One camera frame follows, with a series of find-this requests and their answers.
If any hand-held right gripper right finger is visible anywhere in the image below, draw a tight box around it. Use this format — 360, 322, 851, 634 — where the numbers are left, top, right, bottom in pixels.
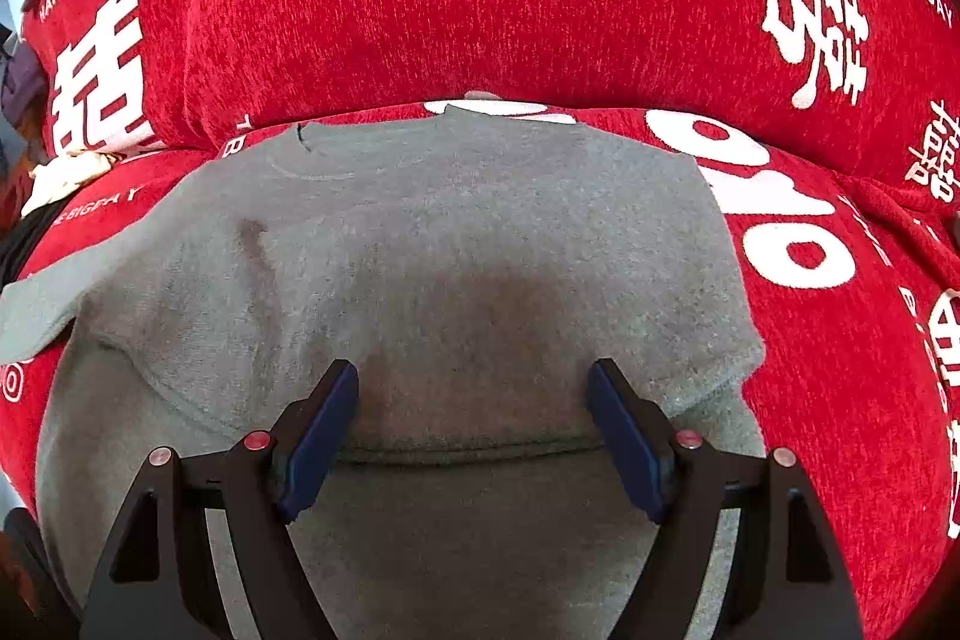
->
586, 357, 863, 640

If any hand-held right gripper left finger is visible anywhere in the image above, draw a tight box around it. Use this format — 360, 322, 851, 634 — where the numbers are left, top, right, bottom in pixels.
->
79, 359, 361, 640

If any grey shirt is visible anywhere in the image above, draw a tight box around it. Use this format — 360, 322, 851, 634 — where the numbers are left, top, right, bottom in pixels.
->
0, 111, 766, 640

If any pile of mixed clothes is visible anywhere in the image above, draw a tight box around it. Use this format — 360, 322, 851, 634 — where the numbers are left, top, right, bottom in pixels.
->
0, 21, 50, 161

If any black cloth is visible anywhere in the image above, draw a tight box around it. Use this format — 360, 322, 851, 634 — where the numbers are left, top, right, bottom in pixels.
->
0, 205, 68, 289

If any cream cloth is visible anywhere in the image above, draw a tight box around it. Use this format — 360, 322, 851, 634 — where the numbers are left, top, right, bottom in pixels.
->
21, 151, 121, 217

